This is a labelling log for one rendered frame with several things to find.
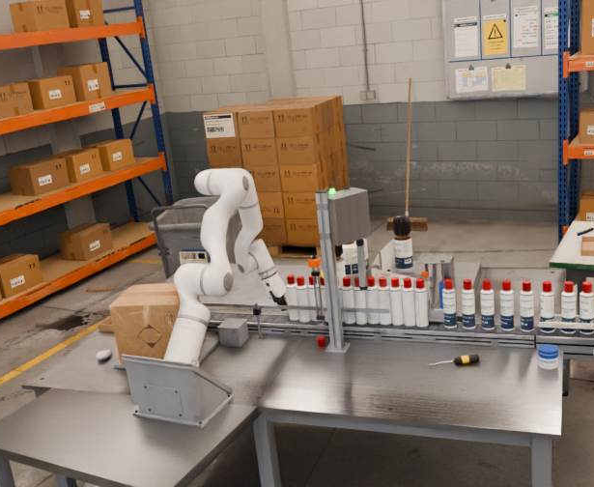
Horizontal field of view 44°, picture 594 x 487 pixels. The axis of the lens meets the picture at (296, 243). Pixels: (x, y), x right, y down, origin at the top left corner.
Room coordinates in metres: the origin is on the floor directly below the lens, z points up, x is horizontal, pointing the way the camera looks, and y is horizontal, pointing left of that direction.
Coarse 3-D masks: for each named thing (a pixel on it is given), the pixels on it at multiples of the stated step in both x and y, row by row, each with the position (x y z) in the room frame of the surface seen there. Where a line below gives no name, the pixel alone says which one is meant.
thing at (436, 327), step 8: (216, 312) 3.17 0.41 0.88; (216, 320) 3.08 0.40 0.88; (248, 320) 3.04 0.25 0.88; (256, 320) 3.02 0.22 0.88; (264, 320) 3.01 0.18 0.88; (272, 320) 3.00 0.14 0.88; (280, 320) 2.99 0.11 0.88; (288, 320) 2.98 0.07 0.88; (376, 328) 2.80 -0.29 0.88; (384, 328) 2.79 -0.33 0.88; (392, 328) 2.78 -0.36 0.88; (400, 328) 2.78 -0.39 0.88; (408, 328) 2.76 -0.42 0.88; (416, 328) 2.75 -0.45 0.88; (424, 328) 2.75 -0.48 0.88; (432, 328) 2.74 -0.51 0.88; (440, 328) 2.73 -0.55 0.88; (456, 328) 2.71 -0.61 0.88; (480, 328) 2.69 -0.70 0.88; (496, 328) 2.67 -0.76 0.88; (520, 328) 2.65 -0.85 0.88; (536, 328) 2.63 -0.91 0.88
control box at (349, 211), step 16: (336, 192) 2.81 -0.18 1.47; (352, 192) 2.78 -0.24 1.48; (336, 208) 2.71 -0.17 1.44; (352, 208) 2.75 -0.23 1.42; (368, 208) 2.80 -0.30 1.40; (336, 224) 2.71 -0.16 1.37; (352, 224) 2.75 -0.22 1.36; (368, 224) 2.79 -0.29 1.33; (336, 240) 2.71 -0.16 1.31; (352, 240) 2.74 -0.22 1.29
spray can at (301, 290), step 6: (300, 276) 2.96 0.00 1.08; (300, 282) 2.94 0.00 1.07; (300, 288) 2.93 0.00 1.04; (306, 288) 2.94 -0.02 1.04; (300, 294) 2.93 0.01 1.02; (306, 294) 2.94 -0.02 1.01; (300, 300) 2.93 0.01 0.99; (306, 300) 2.94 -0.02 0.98; (300, 312) 2.94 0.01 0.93; (306, 312) 2.93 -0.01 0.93; (300, 318) 2.94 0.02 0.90; (306, 318) 2.93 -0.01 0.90
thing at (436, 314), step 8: (424, 264) 2.88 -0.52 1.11; (432, 264) 2.83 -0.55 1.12; (448, 264) 2.88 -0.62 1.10; (432, 272) 2.83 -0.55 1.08; (448, 272) 2.88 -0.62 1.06; (432, 280) 2.83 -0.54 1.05; (432, 304) 2.83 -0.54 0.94; (432, 312) 2.78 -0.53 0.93; (440, 312) 2.77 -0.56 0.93; (456, 312) 2.85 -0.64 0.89; (432, 320) 2.79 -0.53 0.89; (440, 320) 2.77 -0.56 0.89
